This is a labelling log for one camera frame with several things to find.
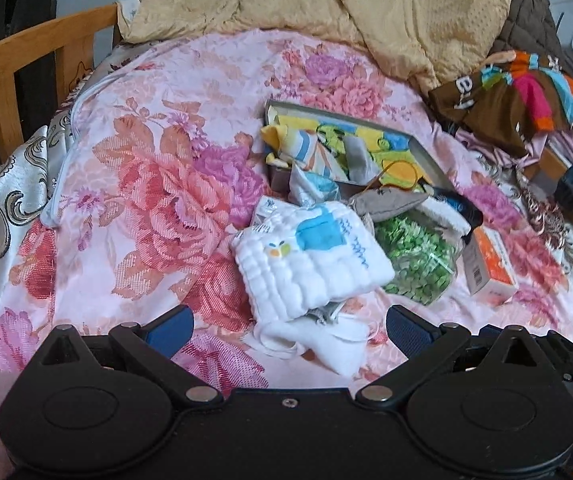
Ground orange rubber band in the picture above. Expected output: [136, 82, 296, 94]
[367, 160, 422, 193]

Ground orange white carton box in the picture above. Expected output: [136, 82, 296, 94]
[461, 225, 520, 307]

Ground white gauze towel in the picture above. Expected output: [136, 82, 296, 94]
[231, 199, 397, 323]

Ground grey face mask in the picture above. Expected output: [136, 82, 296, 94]
[341, 135, 380, 183]

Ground wooden bed frame board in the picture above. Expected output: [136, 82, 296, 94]
[524, 147, 573, 241]

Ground dark blue white sock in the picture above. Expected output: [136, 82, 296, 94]
[417, 187, 485, 236]

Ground grey drawstring pouch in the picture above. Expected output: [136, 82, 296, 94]
[349, 187, 430, 223]

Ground wooden bed rail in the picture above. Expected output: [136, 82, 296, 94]
[0, 2, 120, 148]

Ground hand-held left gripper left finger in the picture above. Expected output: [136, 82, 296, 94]
[31, 304, 223, 409]

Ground green patterned plastic bag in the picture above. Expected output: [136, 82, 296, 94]
[374, 210, 460, 306]

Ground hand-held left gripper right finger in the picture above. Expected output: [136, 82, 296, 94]
[355, 304, 573, 407]

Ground wet wipes packet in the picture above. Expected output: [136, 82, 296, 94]
[289, 165, 342, 206]

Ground pink floral bedsheet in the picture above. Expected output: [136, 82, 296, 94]
[0, 27, 573, 391]

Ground yellow quilt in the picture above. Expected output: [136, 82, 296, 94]
[116, 0, 522, 93]

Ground grey tray with colourful picture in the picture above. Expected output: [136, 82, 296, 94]
[264, 99, 455, 198]

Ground white fleece cloth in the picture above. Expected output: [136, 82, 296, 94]
[241, 310, 382, 376]

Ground yellow blue striped cloth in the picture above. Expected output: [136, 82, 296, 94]
[259, 122, 352, 181]

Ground brown quilted blanket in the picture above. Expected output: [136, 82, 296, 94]
[489, 0, 565, 61]

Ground brown multicoloured garment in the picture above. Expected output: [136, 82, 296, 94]
[427, 50, 573, 158]

